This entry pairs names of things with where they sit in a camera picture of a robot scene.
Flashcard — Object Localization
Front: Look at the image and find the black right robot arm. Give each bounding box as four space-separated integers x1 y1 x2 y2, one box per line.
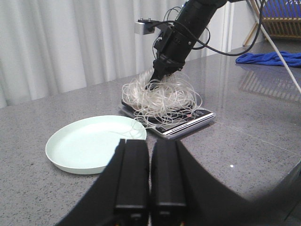
140 0 226 82

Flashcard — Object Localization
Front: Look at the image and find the white translucent vermicelli bundle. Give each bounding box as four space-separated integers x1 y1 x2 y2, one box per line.
121 71 202 123

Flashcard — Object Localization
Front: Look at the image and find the blue cloth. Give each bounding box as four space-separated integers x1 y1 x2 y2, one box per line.
236 51 301 68

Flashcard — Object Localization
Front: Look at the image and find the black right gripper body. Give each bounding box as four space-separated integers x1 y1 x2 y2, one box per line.
153 22 197 73

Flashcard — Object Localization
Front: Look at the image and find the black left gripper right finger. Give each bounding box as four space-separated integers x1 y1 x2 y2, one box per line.
151 140 301 226

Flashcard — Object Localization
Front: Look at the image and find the black cable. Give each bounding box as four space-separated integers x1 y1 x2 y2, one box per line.
152 0 268 57

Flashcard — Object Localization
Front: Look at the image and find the black silver kitchen scale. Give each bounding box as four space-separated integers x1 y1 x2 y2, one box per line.
137 108 215 139

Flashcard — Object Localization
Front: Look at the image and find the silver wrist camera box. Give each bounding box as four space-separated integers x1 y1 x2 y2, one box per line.
134 18 173 35

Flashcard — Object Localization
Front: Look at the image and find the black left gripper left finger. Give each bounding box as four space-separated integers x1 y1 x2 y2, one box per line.
57 139 149 226

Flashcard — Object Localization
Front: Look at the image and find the white pleated curtain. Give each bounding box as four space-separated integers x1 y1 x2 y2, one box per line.
0 0 236 109

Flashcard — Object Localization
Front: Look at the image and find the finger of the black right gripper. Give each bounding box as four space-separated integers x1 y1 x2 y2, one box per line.
144 68 171 90

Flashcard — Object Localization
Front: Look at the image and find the light green round plate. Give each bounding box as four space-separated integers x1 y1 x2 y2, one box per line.
45 115 147 175

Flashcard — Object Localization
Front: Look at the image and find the wooden rack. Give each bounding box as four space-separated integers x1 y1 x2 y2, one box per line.
242 0 301 47

